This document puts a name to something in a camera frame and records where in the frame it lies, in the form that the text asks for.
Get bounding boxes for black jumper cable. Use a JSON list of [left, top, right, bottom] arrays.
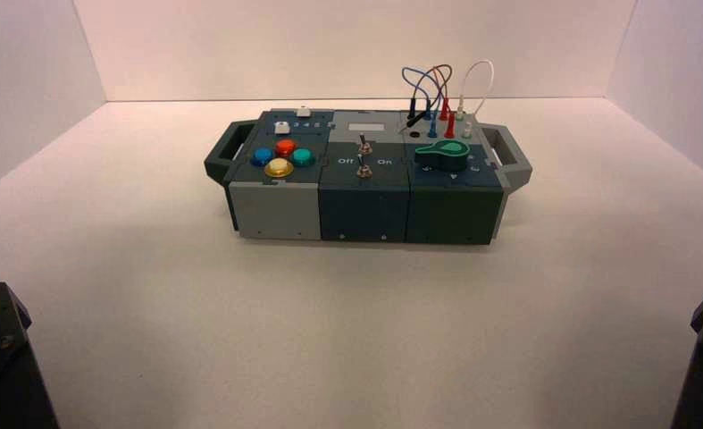
[[406, 88, 431, 129]]

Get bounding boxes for yellow push button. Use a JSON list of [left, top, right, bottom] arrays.
[[264, 157, 295, 180]]

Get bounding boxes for grey green task box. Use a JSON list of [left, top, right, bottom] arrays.
[[203, 107, 533, 246]]

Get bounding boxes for white jumper cable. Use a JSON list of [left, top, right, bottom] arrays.
[[456, 59, 496, 139]]

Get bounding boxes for blue jumper cable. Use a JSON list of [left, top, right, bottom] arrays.
[[401, 66, 441, 139]]

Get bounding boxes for green rotary knob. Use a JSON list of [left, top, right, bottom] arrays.
[[414, 140, 472, 175]]

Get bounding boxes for red jumper cable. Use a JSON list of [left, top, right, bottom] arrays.
[[424, 63, 457, 140]]

